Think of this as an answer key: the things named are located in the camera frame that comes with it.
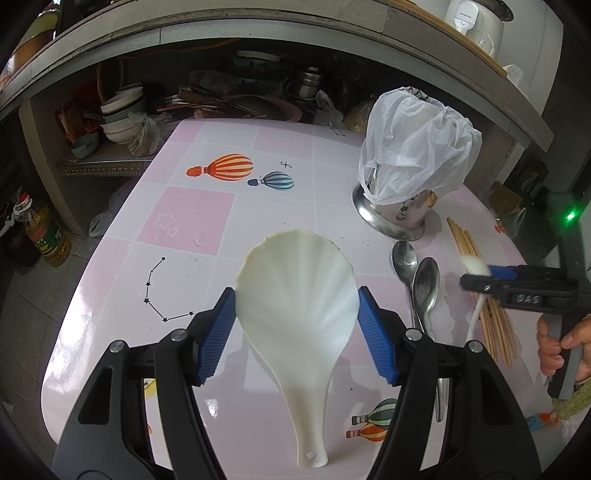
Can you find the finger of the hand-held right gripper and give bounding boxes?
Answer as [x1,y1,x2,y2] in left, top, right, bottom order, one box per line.
[461,274,580,315]
[488,264,578,289]

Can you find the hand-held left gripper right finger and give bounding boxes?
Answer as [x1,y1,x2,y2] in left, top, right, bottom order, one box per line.
[356,286,542,480]

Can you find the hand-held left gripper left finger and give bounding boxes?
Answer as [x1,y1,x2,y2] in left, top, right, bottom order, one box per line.
[52,286,238,480]

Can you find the bundle of wooden chopsticks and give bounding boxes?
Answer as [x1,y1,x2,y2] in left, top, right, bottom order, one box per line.
[445,217,520,367]

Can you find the metal spoon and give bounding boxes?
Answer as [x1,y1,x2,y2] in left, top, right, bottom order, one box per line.
[412,257,451,422]
[392,240,423,333]

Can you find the white shell-shaped rice paddle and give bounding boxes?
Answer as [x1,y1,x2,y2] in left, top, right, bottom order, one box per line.
[235,229,360,468]

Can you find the steel utensil holder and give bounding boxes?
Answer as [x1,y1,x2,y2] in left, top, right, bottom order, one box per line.
[352,185,439,241]

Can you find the white plastic bag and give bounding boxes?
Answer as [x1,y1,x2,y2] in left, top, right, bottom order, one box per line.
[358,87,483,204]
[89,182,134,238]

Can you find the person's right forearm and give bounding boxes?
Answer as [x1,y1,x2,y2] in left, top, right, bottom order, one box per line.
[551,381,591,421]

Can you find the person's right hand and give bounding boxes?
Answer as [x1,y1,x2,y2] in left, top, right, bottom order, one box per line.
[537,313,591,384]

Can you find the clear plastic bag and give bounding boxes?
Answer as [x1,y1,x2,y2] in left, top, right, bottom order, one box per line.
[505,208,527,238]
[314,90,345,127]
[502,64,527,90]
[128,112,163,158]

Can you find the cardboard box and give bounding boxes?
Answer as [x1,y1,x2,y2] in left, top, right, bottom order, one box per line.
[488,181,525,217]

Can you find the yellow cooking oil bottle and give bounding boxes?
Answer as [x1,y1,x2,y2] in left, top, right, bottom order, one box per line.
[14,194,72,268]

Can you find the metal shelf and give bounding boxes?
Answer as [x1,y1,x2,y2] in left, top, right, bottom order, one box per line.
[58,152,155,178]

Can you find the bagged brown food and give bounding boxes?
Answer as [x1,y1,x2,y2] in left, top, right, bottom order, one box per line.
[345,100,376,132]

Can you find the dark glass bottle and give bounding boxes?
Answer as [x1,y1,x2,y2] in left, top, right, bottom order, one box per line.
[0,217,40,268]

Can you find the teal bowl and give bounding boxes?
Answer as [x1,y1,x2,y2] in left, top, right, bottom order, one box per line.
[70,130,100,158]

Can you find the pink plastic basin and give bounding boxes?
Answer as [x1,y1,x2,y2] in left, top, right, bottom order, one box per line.
[194,96,303,123]

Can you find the white kitchen appliance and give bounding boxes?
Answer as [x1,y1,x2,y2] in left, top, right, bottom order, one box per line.
[443,0,505,58]

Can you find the steel bowl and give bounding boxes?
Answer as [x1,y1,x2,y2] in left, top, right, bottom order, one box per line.
[480,0,514,23]

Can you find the stack of ceramic bowls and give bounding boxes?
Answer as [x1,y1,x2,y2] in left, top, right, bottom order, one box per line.
[100,87,145,145]

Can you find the red snack packaging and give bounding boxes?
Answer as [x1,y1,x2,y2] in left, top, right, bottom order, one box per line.
[55,99,103,144]

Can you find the stacked steel pots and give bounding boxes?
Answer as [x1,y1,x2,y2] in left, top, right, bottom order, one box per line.
[290,66,329,100]

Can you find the dark round cookware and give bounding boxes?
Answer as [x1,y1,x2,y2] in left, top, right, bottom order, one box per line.
[233,50,283,88]

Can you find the concrete kitchen counter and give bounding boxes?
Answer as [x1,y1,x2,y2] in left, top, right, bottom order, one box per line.
[0,0,555,148]

